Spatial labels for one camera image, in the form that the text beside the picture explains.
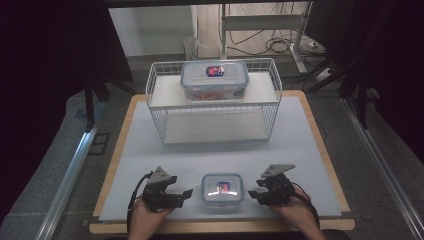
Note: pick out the white power strip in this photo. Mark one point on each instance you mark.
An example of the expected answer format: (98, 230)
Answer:
(324, 75)

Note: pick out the black stand legs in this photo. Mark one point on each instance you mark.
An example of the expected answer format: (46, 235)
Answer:
(90, 100)

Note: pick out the small clear plastic food container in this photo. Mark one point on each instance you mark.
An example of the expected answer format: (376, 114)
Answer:
(222, 190)

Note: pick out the black tripod legs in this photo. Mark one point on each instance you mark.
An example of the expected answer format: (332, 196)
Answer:
(353, 83)

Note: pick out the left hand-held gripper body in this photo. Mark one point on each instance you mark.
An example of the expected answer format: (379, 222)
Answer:
(156, 195)

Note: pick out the small black floor frame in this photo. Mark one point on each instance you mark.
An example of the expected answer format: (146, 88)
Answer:
(99, 144)

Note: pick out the black curtain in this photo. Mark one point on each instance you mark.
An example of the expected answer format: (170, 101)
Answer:
(393, 60)
(43, 66)

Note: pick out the light blue table mat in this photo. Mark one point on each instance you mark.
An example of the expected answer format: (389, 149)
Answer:
(233, 160)

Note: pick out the large clear plastic food container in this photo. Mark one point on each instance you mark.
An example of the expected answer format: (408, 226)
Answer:
(215, 80)

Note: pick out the white metal stand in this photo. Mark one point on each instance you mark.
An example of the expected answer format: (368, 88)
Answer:
(260, 22)

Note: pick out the person's left hand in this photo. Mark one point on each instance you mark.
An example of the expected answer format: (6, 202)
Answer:
(146, 223)

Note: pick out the aluminium rail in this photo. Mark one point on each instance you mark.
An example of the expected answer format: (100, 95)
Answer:
(383, 166)
(71, 173)

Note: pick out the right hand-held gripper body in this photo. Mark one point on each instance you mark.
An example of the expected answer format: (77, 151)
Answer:
(278, 190)

